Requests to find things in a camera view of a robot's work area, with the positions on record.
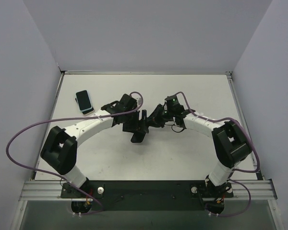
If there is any light blue cased phone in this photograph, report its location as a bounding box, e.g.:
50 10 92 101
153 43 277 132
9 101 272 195
75 90 93 112

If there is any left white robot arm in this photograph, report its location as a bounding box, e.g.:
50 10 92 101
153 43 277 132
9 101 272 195
40 103 148 197

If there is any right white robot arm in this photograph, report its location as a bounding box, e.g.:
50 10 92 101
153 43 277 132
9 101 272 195
147 104 252 187

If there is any beige cased phone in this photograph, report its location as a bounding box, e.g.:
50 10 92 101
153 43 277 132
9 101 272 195
80 106 95 116

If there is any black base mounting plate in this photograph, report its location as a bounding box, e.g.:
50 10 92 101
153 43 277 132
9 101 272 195
60 180 233 212

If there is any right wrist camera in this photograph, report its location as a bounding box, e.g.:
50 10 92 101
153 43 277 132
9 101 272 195
165 95 184 113

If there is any aluminium front rail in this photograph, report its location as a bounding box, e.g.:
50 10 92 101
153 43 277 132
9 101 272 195
19 180 277 201

